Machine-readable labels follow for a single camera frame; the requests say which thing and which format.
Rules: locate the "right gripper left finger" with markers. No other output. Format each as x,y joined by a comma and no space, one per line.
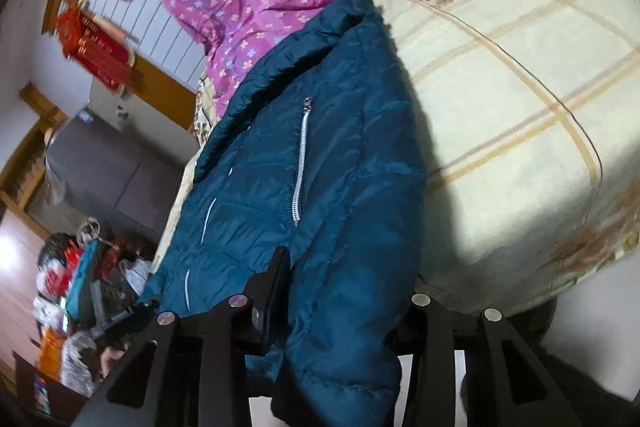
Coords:
191,371

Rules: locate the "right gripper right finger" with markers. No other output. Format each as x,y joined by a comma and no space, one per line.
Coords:
506,385

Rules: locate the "teal puffer jacket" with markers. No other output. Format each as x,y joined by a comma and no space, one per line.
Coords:
317,153

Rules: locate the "clutter pile on floor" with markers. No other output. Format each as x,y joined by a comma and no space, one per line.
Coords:
86,309

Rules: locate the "dark grey wardrobe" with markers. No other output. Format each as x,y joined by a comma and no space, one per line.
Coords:
111,177

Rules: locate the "cream floral bedspread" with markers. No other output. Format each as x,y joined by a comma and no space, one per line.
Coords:
527,113

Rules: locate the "red hanging wall decoration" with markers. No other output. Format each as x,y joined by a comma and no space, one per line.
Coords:
102,54

